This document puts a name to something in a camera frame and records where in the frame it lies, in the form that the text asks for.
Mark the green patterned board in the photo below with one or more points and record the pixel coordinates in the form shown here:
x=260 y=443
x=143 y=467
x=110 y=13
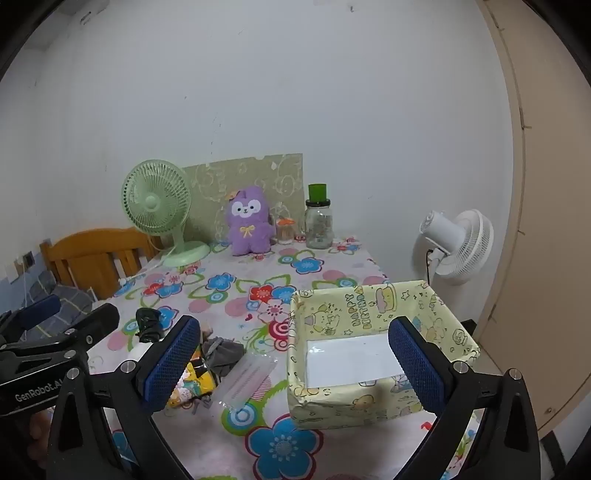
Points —
x=217 y=175

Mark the green desk fan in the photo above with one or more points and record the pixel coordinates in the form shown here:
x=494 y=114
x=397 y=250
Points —
x=154 y=201

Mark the clear plastic packet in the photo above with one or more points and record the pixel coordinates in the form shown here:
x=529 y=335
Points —
x=247 y=376

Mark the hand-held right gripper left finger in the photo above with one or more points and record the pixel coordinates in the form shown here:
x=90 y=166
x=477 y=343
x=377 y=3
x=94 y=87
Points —
x=171 y=364

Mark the wall socket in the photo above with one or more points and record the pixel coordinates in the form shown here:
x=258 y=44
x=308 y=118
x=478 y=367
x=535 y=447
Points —
x=28 y=260

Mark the white standing fan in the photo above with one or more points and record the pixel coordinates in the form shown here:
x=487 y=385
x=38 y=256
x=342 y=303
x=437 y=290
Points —
x=466 y=249

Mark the black plastic bag roll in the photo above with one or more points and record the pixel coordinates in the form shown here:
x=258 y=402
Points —
x=148 y=323

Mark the grey cloth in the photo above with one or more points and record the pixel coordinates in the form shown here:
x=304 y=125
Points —
x=226 y=353

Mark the glass jar with green lid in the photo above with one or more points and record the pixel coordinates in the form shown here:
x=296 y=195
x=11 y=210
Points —
x=318 y=226

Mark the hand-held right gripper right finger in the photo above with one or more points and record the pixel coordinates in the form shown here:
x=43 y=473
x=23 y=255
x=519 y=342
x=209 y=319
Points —
x=415 y=364

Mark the beige soft pad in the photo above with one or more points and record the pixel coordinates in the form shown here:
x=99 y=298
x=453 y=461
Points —
x=206 y=331

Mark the beige wooden door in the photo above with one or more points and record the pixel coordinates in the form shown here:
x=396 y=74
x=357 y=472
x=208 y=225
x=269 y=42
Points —
x=554 y=230

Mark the person's left hand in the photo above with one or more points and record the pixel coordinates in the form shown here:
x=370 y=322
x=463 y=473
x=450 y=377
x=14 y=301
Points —
x=39 y=434

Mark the plaid pillow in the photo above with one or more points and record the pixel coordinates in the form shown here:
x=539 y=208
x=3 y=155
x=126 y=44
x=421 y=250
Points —
x=69 y=300

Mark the yellow paper-wrapped box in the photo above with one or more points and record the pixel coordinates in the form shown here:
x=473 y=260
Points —
x=323 y=318

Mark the purple plush toy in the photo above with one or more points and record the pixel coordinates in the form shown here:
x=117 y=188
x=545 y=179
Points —
x=249 y=230

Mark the yellow cartoon tissue packet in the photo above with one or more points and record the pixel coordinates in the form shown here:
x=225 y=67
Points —
x=196 y=385

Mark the toothpick holder with orange lid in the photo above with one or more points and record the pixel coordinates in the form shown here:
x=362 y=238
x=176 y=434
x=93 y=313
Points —
x=285 y=235

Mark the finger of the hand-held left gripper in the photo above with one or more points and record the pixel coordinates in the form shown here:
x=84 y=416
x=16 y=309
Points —
x=41 y=309
x=94 y=323

